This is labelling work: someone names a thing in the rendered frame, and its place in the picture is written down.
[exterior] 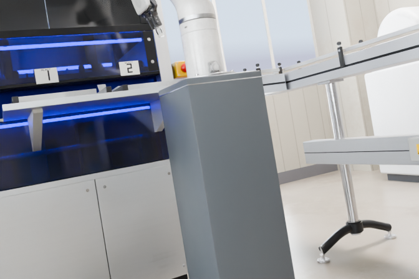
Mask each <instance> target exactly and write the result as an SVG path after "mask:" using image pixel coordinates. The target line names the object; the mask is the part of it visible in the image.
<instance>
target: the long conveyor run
mask: <svg viewBox="0 0 419 279"><path fill-rule="evenodd" d="M416 32H417V33H416ZM414 33H416V34H414ZM406 35H408V36H406ZM404 36H405V37H404ZM400 37H401V38H400ZM398 38H399V39H398ZM394 39H395V40H394ZM390 40H391V41H390ZM388 41H389V42H388ZM384 42H385V43H384ZM382 43H383V44H382ZM341 44H342V43H341V42H337V45H338V46H339V47H338V48H337V51H335V52H331V53H328V54H325V55H321V56H319V57H316V58H313V59H310V60H306V61H304V62H301V61H297V64H295V65H292V66H289V67H286V68H283V69H282V67H281V63H278V64H277V65H278V66H279V67H278V68H279V72H273V73H272V74H266V75H275V74H281V73H284V75H285V78H286V85H287V90H285V91H282V92H277V93H271V94H266V95H265V96H270V95H278V94H281V93H286V92H291V91H294V90H298V89H302V88H307V87H311V86H314V85H317V84H318V83H320V82H325V81H328V80H336V79H341V78H348V77H353V76H356V75H361V74H364V73H369V72H374V71H377V70H381V69H387V68H390V67H394V66H397V65H403V64H407V63H410V62H415V61H419V24H416V25H414V26H410V27H407V28H404V29H401V30H399V31H395V32H392V33H389V34H386V35H382V36H380V37H376V38H374V39H370V40H367V41H365V42H364V41H363V40H359V44H355V45H352V46H350V47H346V48H344V49H343V48H342V47H341V46H340V45H341ZM378 44H379V45H378ZM374 45H375V46H374ZM372 46H373V47H372ZM368 47H369V48H368ZM366 48H367V49H366ZM358 50H359V51H358ZM356 51H357V52H356ZM352 52H353V53H352ZM350 53H351V54H350ZM330 59H331V60H330ZM324 61H325V62H324ZM314 64H315V65H314ZM303 67H304V68H303ZM293 70H294V71H293ZM291 71H292V72H291ZM262 76H264V75H262Z"/></svg>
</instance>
